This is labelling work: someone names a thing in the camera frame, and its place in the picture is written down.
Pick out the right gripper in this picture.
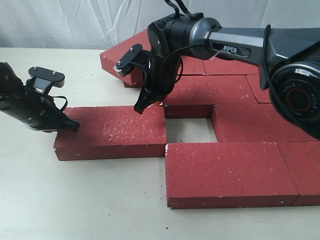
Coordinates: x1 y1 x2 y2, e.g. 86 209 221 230
133 53 181 115

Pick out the white backdrop cloth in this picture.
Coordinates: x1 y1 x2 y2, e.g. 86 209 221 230
0 0 320 49

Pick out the red brick second row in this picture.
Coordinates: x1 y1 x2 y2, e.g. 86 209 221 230
211 103 317 143

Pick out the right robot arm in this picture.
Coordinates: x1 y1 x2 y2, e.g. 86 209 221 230
134 15 320 139

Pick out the red brick under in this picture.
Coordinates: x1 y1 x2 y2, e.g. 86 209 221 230
163 75 257 119

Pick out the red brick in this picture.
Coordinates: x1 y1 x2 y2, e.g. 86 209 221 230
182 56 259 76
99 28 153 86
53 105 167 161
245 74 271 104
277 141 320 207
165 142 299 209

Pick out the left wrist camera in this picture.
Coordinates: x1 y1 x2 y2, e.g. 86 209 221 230
25 66 66 96

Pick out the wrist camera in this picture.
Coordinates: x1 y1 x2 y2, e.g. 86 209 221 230
113 44 150 77
25 66 66 96

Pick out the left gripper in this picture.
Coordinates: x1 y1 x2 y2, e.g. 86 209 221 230
0 62 81 133

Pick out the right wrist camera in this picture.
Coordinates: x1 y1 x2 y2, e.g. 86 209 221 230
113 44 150 77

